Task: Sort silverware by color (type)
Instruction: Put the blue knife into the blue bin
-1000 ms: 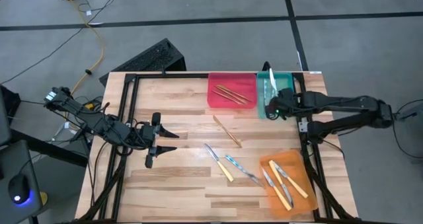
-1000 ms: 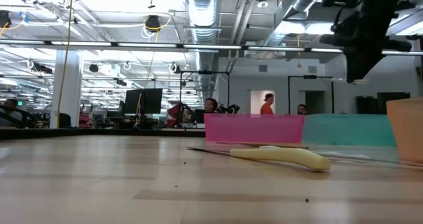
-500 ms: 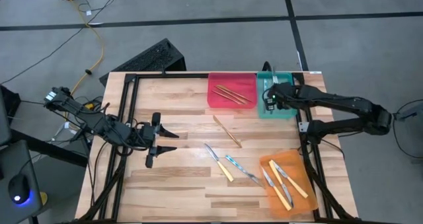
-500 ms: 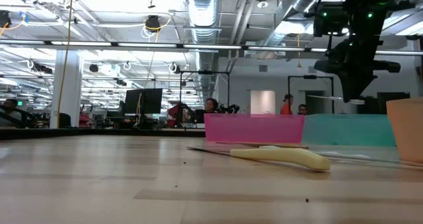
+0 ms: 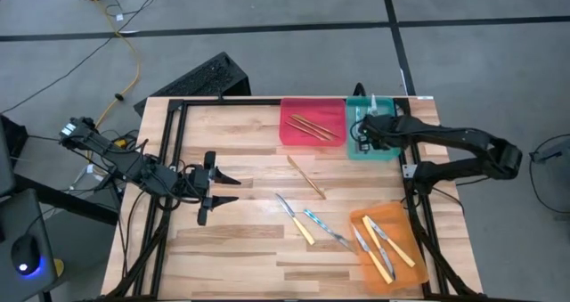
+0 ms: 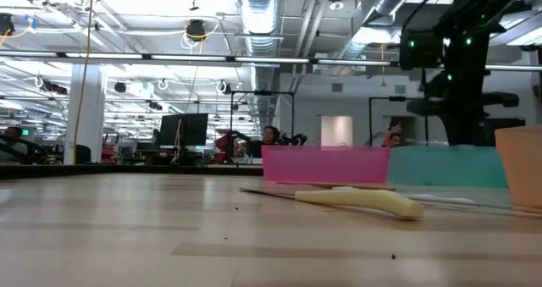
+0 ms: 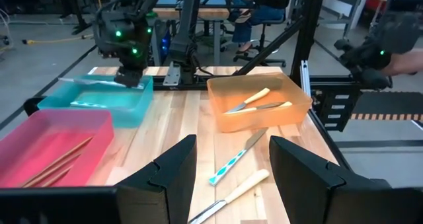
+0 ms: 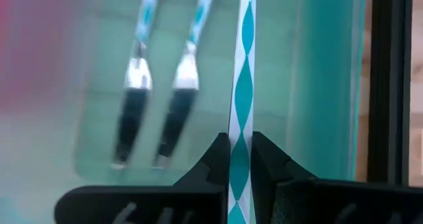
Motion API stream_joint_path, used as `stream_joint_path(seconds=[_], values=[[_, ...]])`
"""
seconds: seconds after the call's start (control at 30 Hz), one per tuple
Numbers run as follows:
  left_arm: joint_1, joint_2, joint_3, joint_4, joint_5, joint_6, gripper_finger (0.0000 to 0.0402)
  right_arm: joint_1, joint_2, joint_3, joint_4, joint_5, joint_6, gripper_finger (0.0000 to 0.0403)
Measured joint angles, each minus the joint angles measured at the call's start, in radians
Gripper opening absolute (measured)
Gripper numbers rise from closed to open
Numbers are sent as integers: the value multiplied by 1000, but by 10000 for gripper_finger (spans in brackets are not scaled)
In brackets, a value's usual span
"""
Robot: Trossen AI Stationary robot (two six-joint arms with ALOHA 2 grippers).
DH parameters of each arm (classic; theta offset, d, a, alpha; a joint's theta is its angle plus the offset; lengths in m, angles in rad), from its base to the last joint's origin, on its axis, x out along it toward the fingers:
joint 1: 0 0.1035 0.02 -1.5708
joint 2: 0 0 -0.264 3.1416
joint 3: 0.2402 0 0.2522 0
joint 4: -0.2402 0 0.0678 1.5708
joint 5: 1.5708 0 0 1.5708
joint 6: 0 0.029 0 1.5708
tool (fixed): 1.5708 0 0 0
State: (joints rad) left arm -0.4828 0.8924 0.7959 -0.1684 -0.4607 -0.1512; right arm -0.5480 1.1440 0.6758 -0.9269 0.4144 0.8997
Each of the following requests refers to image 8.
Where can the teal plastic tray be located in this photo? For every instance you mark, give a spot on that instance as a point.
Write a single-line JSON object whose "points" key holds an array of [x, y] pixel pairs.
{"points": [[297, 85]]}

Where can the red plastic tray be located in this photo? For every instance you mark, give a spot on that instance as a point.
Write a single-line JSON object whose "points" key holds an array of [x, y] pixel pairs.
{"points": [[20, 35]]}

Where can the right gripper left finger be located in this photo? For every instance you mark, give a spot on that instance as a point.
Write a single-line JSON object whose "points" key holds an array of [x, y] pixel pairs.
{"points": [[211, 171]]}

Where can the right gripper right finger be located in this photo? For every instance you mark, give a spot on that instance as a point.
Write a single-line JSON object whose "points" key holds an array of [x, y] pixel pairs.
{"points": [[281, 191]]}

